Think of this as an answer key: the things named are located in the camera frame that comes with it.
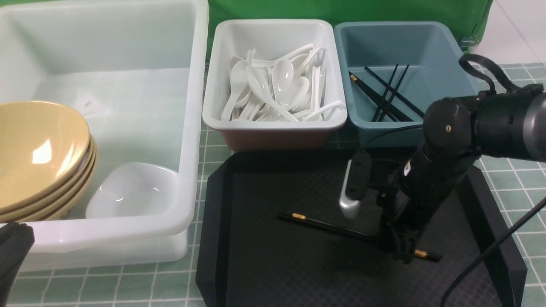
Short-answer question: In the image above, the blue-grey chopstick tray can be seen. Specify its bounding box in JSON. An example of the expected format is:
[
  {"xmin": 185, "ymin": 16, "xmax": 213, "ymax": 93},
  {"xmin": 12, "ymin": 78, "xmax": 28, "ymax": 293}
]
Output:
[{"xmin": 334, "ymin": 21, "xmax": 479, "ymax": 147}]

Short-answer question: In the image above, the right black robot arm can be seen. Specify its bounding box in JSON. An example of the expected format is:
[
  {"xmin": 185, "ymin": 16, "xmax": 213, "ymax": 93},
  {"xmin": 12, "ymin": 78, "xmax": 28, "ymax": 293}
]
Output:
[{"xmin": 377, "ymin": 84, "xmax": 546, "ymax": 264}]

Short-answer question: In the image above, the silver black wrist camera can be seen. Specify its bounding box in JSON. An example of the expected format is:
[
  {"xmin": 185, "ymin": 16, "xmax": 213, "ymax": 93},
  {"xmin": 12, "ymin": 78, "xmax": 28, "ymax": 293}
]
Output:
[{"xmin": 339, "ymin": 148, "xmax": 372, "ymax": 218}]

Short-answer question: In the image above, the black chopstick gold band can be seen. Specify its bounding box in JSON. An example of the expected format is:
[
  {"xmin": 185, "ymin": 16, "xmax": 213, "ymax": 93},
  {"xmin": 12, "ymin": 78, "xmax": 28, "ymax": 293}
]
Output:
[{"xmin": 277, "ymin": 213, "xmax": 377, "ymax": 243}]

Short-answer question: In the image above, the white spoon tray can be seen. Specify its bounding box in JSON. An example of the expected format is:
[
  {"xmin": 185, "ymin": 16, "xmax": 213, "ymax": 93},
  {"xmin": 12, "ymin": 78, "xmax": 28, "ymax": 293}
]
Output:
[{"xmin": 203, "ymin": 19, "xmax": 349, "ymax": 151}]

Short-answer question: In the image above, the large translucent white bin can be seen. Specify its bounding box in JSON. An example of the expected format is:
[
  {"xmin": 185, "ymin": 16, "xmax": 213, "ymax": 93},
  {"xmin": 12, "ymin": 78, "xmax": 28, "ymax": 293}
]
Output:
[{"xmin": 1, "ymin": 0, "xmax": 209, "ymax": 272}]

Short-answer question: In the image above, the stacked yellow bowl bottom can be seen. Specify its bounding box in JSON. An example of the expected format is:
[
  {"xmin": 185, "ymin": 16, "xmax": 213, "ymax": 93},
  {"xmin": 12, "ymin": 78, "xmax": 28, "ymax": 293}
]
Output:
[{"xmin": 20, "ymin": 159, "xmax": 97, "ymax": 222}]

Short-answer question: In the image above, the white soup spoon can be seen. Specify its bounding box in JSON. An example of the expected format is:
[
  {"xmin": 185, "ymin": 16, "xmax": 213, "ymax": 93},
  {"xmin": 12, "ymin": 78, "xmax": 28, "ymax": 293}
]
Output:
[{"xmin": 246, "ymin": 65, "xmax": 299, "ymax": 122}]

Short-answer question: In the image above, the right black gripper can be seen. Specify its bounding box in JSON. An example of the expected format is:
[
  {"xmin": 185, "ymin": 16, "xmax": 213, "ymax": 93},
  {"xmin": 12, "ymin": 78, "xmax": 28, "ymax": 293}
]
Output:
[{"xmin": 377, "ymin": 187, "xmax": 422, "ymax": 263}]

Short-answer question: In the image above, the white dish in bin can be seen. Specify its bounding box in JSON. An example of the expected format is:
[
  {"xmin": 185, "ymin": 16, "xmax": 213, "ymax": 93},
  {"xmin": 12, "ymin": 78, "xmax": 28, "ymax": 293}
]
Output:
[{"xmin": 85, "ymin": 162, "xmax": 179, "ymax": 218}]

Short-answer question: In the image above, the black chopstick in tray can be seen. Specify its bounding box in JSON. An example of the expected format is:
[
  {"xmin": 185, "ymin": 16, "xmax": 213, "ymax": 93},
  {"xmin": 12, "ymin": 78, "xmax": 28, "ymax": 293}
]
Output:
[
  {"xmin": 349, "ymin": 71, "xmax": 413, "ymax": 122},
  {"xmin": 379, "ymin": 65, "xmax": 410, "ymax": 121},
  {"xmin": 372, "ymin": 64, "xmax": 398, "ymax": 122},
  {"xmin": 364, "ymin": 65, "xmax": 424, "ymax": 117}
]

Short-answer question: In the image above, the green checked tablecloth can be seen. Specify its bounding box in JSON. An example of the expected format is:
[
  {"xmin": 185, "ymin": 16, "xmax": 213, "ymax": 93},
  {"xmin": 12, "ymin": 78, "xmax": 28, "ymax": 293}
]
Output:
[{"xmin": 0, "ymin": 63, "xmax": 546, "ymax": 307}]

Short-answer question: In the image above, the black serving tray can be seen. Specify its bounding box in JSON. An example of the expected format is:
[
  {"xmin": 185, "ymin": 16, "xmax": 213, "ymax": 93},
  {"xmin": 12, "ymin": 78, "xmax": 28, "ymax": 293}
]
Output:
[{"xmin": 195, "ymin": 149, "xmax": 507, "ymax": 307}]

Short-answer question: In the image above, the yellow noodle bowl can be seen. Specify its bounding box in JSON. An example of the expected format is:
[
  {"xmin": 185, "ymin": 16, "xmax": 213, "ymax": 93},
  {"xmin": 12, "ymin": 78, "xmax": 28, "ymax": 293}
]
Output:
[{"xmin": 0, "ymin": 101, "xmax": 90, "ymax": 213}]

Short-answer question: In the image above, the green cloth backdrop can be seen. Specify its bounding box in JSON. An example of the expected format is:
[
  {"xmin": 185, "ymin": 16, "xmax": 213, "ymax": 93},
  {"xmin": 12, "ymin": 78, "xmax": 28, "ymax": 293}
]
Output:
[{"xmin": 206, "ymin": 0, "xmax": 493, "ymax": 60}]

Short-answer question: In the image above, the stacked yellow bowl middle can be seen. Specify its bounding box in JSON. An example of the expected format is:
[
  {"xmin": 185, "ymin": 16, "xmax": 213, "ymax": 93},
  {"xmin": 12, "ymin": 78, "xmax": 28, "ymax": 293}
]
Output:
[{"xmin": 1, "ymin": 140, "xmax": 97, "ymax": 222}]

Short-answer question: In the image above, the white spoon in tray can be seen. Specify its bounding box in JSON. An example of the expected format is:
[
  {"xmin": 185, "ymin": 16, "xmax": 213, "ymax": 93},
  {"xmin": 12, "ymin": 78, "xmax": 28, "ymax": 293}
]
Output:
[
  {"xmin": 279, "ymin": 76, "xmax": 310, "ymax": 111},
  {"xmin": 221, "ymin": 60, "xmax": 249, "ymax": 121},
  {"xmin": 293, "ymin": 100, "xmax": 346, "ymax": 121},
  {"xmin": 271, "ymin": 59, "xmax": 294, "ymax": 105}
]

